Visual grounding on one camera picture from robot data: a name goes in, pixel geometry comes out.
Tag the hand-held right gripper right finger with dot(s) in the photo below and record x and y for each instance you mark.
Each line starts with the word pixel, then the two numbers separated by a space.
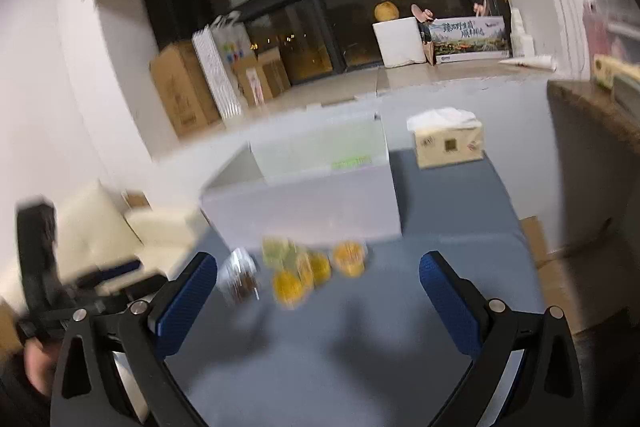
pixel 447 302

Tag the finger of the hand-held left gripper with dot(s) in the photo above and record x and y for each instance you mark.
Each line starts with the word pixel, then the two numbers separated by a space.
pixel 112 268
pixel 142 287

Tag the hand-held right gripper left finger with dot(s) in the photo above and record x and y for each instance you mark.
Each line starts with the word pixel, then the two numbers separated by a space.
pixel 182 307

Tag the clear packet brown contents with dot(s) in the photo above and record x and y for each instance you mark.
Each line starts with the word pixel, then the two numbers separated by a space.
pixel 240 279

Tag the yellow jelly cup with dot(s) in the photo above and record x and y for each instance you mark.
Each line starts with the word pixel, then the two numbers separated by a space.
pixel 320 268
pixel 288 289

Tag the person's left hand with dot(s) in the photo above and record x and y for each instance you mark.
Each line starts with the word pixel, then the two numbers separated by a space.
pixel 40 369

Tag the cream sofa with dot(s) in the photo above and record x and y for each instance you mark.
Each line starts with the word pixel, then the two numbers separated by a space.
pixel 100 227

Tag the flat cardboard piece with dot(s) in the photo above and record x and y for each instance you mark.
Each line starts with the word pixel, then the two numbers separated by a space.
pixel 136 199

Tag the cardboard on floor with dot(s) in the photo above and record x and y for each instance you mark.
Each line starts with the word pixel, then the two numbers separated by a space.
pixel 560 277

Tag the grey-blue tablecloth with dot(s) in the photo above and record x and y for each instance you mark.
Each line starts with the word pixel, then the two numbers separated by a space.
pixel 325 357

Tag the yellow tissue pack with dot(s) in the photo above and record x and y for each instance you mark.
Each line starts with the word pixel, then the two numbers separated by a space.
pixel 445 144

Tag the tall cardboard box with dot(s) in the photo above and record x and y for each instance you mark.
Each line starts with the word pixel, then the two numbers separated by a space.
pixel 185 92

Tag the white dotted paper bag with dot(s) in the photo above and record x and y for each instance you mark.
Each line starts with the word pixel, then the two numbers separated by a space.
pixel 215 67

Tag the small open cardboard box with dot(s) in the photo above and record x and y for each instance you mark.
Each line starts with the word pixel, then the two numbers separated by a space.
pixel 260 79

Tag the brown stone counter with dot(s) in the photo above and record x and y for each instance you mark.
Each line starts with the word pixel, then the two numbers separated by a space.
pixel 585 107

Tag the rolled white paper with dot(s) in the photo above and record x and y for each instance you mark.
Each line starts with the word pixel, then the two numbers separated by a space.
pixel 530 63

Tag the long printed gift box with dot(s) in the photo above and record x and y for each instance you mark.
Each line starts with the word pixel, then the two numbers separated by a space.
pixel 470 39

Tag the white foam box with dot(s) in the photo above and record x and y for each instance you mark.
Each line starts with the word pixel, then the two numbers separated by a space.
pixel 397 43

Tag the white bottles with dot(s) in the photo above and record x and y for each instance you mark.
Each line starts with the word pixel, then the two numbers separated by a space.
pixel 521 34

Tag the white and black device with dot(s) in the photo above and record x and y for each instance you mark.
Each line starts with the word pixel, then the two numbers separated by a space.
pixel 627 89

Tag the pale yellow carton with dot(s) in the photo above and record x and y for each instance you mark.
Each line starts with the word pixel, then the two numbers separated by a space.
pixel 607 72

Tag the pink ornament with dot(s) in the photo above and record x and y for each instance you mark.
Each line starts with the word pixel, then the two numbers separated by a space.
pixel 482 6
pixel 421 13

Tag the yellow pomelo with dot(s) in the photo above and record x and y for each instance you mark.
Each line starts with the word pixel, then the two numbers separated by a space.
pixel 386 11

